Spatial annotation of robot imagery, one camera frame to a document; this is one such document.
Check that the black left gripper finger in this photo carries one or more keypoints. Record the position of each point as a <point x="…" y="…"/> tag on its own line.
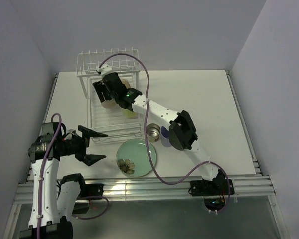
<point x="90" y="159"/>
<point x="88" y="133"/>

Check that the white wire dish rack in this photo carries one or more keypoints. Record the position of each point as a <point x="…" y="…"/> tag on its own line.
<point x="111" y="121"/>

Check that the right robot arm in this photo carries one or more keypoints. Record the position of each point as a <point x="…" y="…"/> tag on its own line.
<point x="182" y="132"/>

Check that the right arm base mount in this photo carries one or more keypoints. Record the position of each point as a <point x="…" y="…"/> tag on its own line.
<point x="208" y="188"/>

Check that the lavender plastic cup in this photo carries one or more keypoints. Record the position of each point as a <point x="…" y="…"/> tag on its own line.
<point x="165" y="137"/>

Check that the small metal-lined beige cup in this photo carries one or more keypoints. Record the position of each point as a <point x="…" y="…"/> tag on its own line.
<point x="153" y="132"/>

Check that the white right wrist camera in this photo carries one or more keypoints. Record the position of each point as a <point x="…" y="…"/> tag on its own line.
<point x="105" y="69"/>

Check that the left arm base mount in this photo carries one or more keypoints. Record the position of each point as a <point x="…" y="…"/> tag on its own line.
<point x="95" y="189"/>

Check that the pale yellow mug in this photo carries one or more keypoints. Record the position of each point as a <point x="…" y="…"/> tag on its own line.
<point x="129" y="114"/>

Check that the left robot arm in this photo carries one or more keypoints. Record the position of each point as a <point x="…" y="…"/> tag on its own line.
<point x="53" y="203"/>

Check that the beige ceramic bowl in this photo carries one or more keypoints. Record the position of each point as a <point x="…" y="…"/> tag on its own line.
<point x="126" y="83"/>

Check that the green floral plate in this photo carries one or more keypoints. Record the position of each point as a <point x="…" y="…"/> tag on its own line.
<point x="132" y="158"/>

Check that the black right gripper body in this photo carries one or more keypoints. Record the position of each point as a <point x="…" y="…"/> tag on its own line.
<point x="99" y="87"/>

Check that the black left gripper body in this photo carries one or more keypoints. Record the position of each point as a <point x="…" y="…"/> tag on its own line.
<point x="76" y="146"/>

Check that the aluminium frame rail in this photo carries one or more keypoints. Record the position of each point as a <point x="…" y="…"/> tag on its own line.
<point x="145" y="189"/>

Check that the brown paper-like cup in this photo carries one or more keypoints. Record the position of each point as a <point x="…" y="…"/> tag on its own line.
<point x="108" y="104"/>

